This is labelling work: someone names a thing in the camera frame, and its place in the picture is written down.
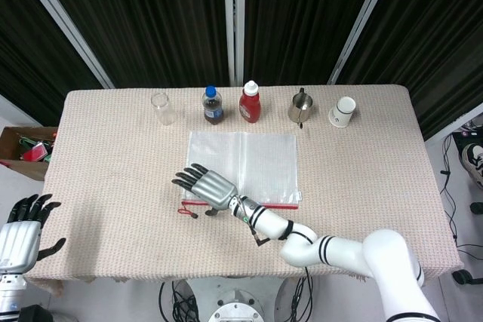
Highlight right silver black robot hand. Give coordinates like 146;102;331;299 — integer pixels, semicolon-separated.
171;162;239;221

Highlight white paper cup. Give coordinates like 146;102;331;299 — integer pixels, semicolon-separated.
328;96;357;128

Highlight white partition post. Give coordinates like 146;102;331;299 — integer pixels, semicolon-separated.
222;0;247;87
327;0;400;85
14;0;115;89

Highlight red packet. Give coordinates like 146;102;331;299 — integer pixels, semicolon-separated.
21;142;51;163

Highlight brown cardboard box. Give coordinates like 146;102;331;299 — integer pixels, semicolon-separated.
0;126;60;182

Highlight beige woven tablecloth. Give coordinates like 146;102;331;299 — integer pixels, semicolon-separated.
23;84;466;286

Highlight red ketchup squeeze bottle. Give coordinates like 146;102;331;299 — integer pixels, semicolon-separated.
238;80;262;124

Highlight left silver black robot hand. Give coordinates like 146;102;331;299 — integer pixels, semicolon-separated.
0;193;67;274

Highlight black white sneaker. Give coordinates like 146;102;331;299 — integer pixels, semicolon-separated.
461;143;483;190

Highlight black floor cables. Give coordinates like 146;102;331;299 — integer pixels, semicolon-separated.
439;118;483;257

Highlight cola bottle blue cap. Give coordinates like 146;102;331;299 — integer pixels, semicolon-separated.
202;85;225;126

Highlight stainless steel pitcher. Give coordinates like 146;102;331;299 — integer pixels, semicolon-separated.
288;87;315;130

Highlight black caster wheel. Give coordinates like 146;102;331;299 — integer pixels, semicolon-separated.
454;268;483;285

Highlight black cable bundle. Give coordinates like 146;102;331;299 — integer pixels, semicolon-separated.
158;279;207;322

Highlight clear mesh red-zip bag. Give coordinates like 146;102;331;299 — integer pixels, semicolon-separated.
177;130;303;219

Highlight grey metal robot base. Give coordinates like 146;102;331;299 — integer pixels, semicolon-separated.
187;276;288;322

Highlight black pleated curtain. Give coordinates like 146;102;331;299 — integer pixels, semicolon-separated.
243;0;389;86
32;0;232;89
338;0;483;142
0;0;103;127

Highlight clear drinking glass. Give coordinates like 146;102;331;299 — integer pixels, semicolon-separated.
150;92;171;126

